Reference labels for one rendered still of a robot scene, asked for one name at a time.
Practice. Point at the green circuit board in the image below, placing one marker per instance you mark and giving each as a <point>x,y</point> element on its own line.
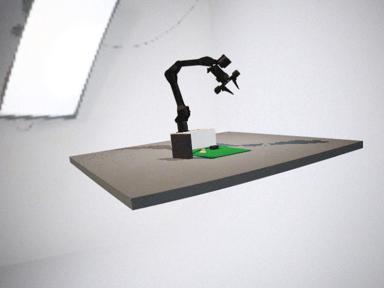
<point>221,152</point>

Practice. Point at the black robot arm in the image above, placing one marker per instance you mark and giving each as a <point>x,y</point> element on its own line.
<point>171,75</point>

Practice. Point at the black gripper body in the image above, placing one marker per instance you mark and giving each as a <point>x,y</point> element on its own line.
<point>224,79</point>

